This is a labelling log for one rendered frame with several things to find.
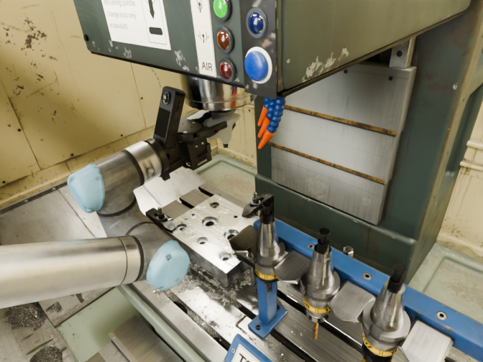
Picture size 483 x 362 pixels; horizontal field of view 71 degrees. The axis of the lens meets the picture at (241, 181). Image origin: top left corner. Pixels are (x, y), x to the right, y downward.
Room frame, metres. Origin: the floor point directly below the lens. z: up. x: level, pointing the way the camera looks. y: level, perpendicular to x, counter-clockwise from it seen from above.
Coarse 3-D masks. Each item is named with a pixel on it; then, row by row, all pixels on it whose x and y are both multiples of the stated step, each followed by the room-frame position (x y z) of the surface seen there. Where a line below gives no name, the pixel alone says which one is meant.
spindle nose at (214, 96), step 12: (192, 84) 0.65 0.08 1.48; (204, 84) 0.63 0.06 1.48; (216, 84) 0.63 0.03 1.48; (192, 96) 0.65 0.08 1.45; (204, 96) 0.64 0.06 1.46; (216, 96) 0.63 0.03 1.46; (228, 96) 0.63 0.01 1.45; (240, 96) 0.64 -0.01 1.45; (252, 96) 0.67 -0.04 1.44; (204, 108) 0.64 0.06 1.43; (216, 108) 0.63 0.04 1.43; (228, 108) 0.63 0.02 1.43
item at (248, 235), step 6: (246, 228) 0.52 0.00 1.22; (252, 228) 0.52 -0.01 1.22; (240, 234) 0.51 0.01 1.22; (246, 234) 0.50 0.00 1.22; (252, 234) 0.50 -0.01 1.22; (234, 240) 0.49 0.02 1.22; (240, 240) 0.49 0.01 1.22; (246, 240) 0.49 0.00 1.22; (252, 240) 0.49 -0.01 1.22; (234, 246) 0.47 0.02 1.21; (240, 246) 0.47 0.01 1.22; (246, 246) 0.47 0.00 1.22; (240, 252) 0.46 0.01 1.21; (246, 252) 0.46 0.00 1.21
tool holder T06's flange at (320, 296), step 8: (304, 272) 0.39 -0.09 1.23; (304, 280) 0.37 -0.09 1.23; (336, 280) 0.37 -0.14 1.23; (304, 288) 0.36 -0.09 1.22; (312, 288) 0.36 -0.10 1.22; (328, 288) 0.35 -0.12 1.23; (336, 288) 0.35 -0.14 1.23; (304, 296) 0.36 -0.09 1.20; (312, 296) 0.36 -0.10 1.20; (320, 296) 0.34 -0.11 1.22; (328, 296) 0.34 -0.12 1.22; (320, 304) 0.34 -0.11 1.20
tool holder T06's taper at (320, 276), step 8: (328, 248) 0.37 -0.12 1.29; (312, 256) 0.37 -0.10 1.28; (320, 256) 0.36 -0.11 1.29; (328, 256) 0.36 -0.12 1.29; (312, 264) 0.37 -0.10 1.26; (320, 264) 0.36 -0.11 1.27; (328, 264) 0.36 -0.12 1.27; (312, 272) 0.36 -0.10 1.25; (320, 272) 0.36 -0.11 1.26; (328, 272) 0.36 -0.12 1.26; (312, 280) 0.36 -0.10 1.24; (320, 280) 0.35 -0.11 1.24; (328, 280) 0.35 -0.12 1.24; (320, 288) 0.35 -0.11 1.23
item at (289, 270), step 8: (288, 256) 0.44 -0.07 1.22; (296, 256) 0.43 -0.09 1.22; (304, 256) 0.43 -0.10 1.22; (280, 264) 0.42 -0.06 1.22; (288, 264) 0.42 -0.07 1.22; (296, 264) 0.42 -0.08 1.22; (304, 264) 0.41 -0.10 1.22; (280, 272) 0.40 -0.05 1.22; (288, 272) 0.40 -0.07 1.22; (296, 272) 0.40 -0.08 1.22; (280, 280) 0.39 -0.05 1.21; (288, 280) 0.38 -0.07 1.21; (296, 280) 0.38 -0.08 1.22
